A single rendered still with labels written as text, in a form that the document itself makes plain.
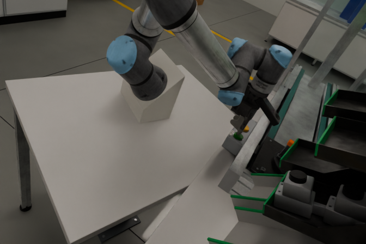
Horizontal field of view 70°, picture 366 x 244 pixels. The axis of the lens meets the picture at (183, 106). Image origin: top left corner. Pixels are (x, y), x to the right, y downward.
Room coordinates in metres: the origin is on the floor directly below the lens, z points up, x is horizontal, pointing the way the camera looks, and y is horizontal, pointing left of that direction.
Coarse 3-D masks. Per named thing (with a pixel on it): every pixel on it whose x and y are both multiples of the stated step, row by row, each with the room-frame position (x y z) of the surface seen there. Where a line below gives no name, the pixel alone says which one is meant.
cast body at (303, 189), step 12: (288, 180) 0.36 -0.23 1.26; (300, 180) 0.35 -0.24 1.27; (312, 180) 0.37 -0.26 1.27; (276, 192) 0.35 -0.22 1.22; (288, 192) 0.35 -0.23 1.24; (300, 192) 0.34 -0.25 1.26; (312, 192) 0.37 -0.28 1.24; (276, 204) 0.35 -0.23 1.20; (288, 204) 0.34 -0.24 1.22; (300, 204) 0.34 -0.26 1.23; (312, 204) 0.33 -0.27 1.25
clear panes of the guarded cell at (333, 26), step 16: (336, 0) 2.07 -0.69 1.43; (352, 0) 2.04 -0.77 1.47; (336, 16) 2.05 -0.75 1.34; (352, 16) 2.02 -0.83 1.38; (320, 32) 2.06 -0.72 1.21; (336, 32) 2.03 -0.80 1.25; (304, 48) 2.07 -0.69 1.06; (320, 48) 2.04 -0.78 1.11; (352, 48) 1.98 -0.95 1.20; (304, 64) 2.05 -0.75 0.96; (320, 64) 2.02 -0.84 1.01; (336, 64) 1.99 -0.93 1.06; (352, 64) 1.96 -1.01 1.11; (336, 80) 1.97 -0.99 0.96; (352, 80) 1.94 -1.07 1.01
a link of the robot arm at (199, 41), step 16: (160, 0) 0.54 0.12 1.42; (176, 0) 0.54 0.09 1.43; (192, 0) 0.58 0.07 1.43; (160, 16) 0.55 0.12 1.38; (176, 16) 0.55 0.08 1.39; (192, 16) 0.57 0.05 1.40; (176, 32) 0.58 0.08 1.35; (192, 32) 0.58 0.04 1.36; (208, 32) 0.62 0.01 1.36; (192, 48) 0.60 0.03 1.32; (208, 48) 0.62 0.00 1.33; (208, 64) 0.63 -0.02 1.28; (224, 64) 0.66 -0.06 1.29; (224, 80) 0.67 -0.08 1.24; (240, 80) 0.71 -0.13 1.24; (224, 96) 0.68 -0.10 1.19; (240, 96) 0.69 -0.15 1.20
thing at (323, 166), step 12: (300, 144) 0.58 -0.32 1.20; (312, 144) 0.57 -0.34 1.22; (288, 156) 0.51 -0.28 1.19; (300, 156) 0.52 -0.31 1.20; (312, 156) 0.53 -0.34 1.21; (288, 168) 0.46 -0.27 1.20; (300, 168) 0.45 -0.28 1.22; (312, 168) 0.48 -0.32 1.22; (324, 168) 0.48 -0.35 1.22; (336, 168) 0.49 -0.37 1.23; (348, 168) 0.42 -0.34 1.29; (324, 180) 0.43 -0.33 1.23; (336, 180) 0.42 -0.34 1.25; (348, 180) 0.41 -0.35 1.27; (360, 180) 0.41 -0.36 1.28
